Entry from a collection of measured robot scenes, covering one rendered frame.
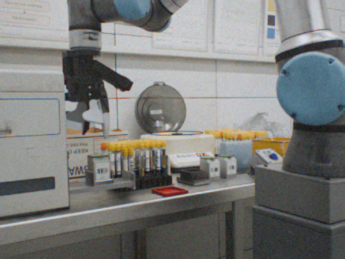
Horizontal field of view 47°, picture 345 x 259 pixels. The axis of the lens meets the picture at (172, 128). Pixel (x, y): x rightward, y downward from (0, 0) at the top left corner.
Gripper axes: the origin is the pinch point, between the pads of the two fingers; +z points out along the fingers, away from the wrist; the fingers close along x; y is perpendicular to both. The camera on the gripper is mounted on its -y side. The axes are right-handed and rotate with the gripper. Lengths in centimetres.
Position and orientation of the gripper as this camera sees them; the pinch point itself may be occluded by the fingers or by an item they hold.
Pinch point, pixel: (96, 136)
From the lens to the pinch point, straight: 95.1
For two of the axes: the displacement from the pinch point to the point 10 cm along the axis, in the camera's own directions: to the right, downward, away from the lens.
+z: 0.2, 10.0, 0.6
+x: 5.4, 0.4, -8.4
